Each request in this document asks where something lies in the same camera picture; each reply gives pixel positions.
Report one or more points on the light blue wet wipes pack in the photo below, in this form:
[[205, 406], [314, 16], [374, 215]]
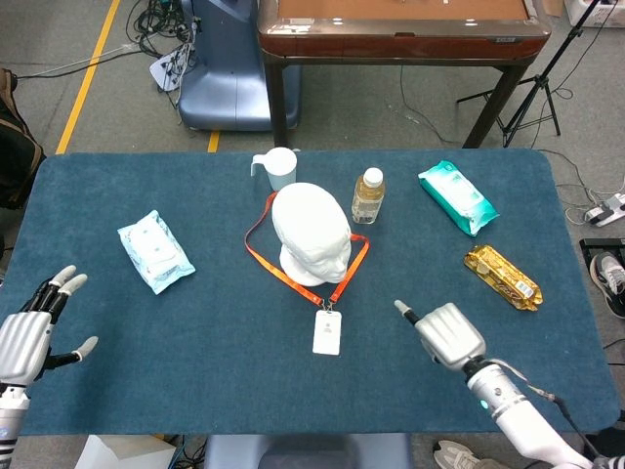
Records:
[[156, 254]]

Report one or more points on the black tripod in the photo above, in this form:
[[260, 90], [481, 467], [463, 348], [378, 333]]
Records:
[[538, 80]]

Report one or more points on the white power strip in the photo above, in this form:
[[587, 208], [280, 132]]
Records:
[[605, 212]]

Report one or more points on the white carton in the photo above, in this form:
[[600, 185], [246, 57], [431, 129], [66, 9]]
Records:
[[122, 454]]

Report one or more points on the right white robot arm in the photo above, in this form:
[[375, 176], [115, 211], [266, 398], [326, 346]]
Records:
[[517, 410]]

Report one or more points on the green wet wipes pack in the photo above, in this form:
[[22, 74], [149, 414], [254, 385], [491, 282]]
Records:
[[459, 200]]

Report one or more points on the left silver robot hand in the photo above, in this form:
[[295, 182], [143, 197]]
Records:
[[24, 342]]

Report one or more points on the clear bottle with yellow drink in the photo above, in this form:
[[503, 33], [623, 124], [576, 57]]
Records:
[[368, 200]]

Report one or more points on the white socket board with plugs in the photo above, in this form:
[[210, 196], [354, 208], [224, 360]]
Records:
[[163, 71]]

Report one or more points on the beige sneaker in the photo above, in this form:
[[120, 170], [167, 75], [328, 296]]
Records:
[[459, 456]]

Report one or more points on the black foot pedal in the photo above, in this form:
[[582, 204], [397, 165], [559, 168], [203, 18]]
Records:
[[603, 244]]

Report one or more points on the white box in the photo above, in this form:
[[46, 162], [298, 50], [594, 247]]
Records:
[[600, 17]]

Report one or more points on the black brown bag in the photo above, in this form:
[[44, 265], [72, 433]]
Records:
[[19, 156]]

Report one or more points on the blue felt table cover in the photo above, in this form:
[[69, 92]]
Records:
[[195, 366]]

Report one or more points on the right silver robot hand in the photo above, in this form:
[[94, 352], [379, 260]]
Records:
[[449, 337]]

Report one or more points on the brown mahjong table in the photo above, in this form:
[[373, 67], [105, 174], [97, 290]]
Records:
[[390, 46]]

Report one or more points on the white foam mannequin head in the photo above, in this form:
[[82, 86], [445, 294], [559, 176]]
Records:
[[312, 229]]

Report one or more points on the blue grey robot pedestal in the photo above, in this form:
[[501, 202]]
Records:
[[224, 88]]

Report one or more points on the grey black sneaker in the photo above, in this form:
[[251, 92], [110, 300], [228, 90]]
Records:
[[608, 283]]

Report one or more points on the gold foil snack package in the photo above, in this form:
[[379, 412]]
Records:
[[503, 278]]

